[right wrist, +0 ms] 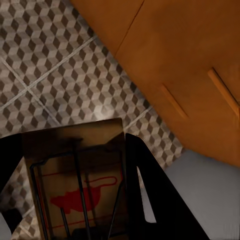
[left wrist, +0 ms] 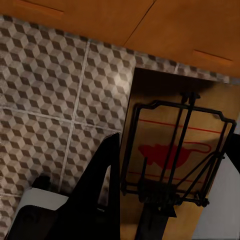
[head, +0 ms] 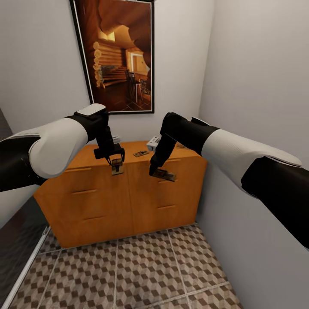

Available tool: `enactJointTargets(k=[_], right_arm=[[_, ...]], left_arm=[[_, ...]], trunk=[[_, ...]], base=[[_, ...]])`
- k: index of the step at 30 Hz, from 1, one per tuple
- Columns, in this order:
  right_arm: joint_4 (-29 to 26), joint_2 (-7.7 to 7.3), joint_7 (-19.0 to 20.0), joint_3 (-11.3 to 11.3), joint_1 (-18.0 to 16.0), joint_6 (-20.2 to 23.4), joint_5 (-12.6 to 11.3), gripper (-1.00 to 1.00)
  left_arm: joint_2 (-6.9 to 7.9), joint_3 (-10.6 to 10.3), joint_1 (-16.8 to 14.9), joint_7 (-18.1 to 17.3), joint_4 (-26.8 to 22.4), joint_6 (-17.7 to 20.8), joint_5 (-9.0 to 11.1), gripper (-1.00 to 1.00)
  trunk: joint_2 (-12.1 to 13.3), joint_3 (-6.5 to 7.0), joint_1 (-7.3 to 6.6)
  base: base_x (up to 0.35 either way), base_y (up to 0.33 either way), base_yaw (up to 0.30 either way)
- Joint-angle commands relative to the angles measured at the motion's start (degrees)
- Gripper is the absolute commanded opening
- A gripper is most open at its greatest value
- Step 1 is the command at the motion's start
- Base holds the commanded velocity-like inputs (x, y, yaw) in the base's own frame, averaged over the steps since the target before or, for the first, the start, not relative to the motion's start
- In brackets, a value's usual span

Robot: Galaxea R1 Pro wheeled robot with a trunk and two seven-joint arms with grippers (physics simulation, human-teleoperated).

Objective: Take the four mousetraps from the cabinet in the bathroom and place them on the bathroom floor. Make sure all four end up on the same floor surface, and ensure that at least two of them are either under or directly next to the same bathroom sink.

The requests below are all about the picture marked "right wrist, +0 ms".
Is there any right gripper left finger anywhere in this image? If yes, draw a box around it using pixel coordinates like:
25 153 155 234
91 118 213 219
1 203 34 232
0 133 24 193

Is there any mousetrap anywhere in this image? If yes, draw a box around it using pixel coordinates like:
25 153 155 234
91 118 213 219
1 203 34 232
21 117 129 240

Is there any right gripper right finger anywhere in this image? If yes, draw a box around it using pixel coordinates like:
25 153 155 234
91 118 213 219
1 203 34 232
125 133 210 240

